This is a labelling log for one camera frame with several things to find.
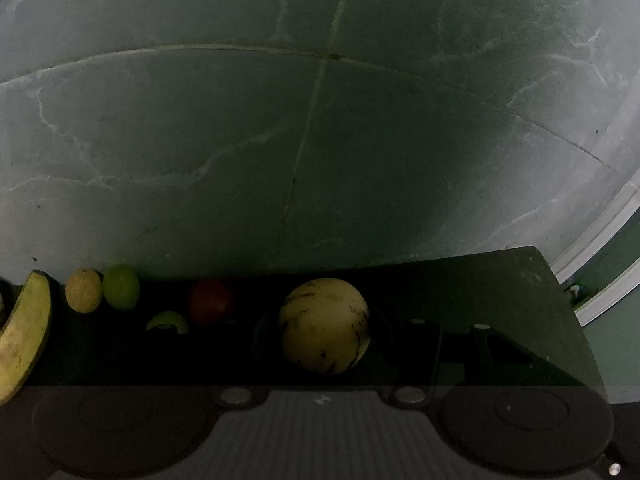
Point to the small yellow lemon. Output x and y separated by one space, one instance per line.
83 290

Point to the green fruit in shadow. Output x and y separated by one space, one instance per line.
170 320

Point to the red tomato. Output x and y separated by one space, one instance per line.
208 301

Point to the small green lime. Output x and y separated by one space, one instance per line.
120 286

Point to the yellow banana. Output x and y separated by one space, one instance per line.
23 334

